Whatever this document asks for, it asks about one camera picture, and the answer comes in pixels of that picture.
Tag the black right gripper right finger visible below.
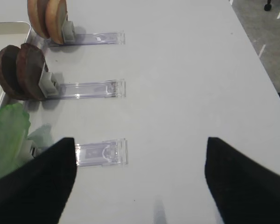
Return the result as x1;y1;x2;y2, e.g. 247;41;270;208
204;137;280;224

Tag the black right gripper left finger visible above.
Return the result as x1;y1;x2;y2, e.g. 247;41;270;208
0;138;77;224

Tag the brown meat patty front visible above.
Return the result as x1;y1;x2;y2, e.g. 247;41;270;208
16;43;49;101

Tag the brown meat patty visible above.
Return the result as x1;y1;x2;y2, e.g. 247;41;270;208
16;43;49;101
0;45;28;100

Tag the green lettuce leaf in holder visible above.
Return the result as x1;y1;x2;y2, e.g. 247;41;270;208
0;103;52;183

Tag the brown meat patty back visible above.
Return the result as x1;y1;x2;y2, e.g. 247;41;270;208
0;45;28;100

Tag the bread slice front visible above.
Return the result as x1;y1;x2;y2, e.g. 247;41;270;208
45;0;67;44

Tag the bread slice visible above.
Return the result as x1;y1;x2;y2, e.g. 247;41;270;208
45;0;67;44
27;0;49;39

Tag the bread slice back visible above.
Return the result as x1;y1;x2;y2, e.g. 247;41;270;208
27;0;49;39

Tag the white metal tray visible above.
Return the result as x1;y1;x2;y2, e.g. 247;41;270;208
0;21;31;108

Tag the black chair caster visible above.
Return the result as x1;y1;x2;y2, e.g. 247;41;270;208
264;0;272;12

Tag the clear lettuce holder rail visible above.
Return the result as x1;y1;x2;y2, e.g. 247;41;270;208
21;138;129;168

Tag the clear patty holder rail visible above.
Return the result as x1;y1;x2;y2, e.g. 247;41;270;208
38;71;126;100

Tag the clear bread holder rail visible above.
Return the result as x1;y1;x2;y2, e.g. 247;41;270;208
47;21;126;47

